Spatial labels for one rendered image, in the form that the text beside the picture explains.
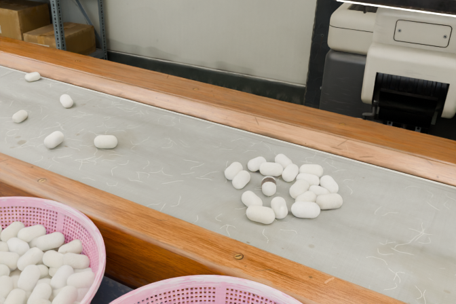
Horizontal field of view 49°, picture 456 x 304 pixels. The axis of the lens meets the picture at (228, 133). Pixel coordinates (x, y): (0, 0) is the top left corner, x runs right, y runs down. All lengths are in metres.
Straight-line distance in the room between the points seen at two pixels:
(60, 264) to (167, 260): 0.12
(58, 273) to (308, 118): 0.51
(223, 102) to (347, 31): 0.68
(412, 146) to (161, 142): 0.41
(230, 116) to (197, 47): 2.16
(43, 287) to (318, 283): 0.29
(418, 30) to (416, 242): 0.67
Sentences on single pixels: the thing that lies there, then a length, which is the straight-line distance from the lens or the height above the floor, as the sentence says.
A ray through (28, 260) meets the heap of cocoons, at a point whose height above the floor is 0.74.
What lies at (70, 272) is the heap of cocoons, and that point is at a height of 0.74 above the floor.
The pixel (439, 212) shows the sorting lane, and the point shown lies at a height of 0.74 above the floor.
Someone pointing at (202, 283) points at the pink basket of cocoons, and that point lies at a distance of 0.54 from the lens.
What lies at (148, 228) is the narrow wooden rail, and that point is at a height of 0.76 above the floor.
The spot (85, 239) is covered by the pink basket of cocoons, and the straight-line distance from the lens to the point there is 0.63.
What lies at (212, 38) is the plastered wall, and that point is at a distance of 3.00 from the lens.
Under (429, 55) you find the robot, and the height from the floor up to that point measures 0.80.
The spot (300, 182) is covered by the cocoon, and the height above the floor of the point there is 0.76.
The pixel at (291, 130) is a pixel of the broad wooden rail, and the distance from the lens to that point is 0.87.
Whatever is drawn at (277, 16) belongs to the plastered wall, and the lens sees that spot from 2.82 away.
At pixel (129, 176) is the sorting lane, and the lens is 0.76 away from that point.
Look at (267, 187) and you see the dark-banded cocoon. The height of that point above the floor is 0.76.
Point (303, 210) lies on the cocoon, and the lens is 0.67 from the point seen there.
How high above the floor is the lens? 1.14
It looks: 27 degrees down
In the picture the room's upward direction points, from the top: 2 degrees clockwise
